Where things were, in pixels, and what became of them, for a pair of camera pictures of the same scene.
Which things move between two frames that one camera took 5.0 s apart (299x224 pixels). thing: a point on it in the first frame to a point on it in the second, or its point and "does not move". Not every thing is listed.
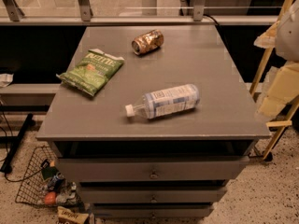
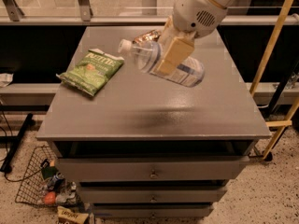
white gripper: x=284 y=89 to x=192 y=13
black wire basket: x=30 y=191 does not move
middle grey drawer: x=152 y=195 does not move
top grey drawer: x=156 y=168 does not move
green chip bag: x=92 y=72 does not move
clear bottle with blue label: x=180 y=98 to x=190 y=72
